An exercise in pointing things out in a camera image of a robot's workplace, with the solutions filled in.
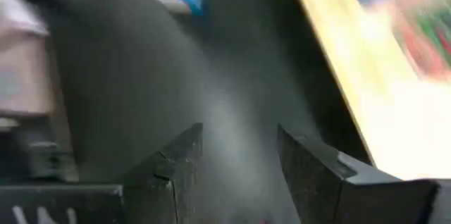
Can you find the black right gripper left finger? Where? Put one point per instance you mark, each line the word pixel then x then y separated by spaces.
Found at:
pixel 179 181

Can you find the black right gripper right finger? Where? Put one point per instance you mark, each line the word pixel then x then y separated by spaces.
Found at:
pixel 310 181

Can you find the red Froot Loops cereal box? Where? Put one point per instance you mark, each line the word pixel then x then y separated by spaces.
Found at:
pixel 433 62
pixel 24 58

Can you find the green Apple Jacks cereal box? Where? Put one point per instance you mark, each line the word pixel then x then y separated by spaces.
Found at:
pixel 435 23

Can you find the wooden shelf with black legs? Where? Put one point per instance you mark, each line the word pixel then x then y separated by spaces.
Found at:
pixel 387 118

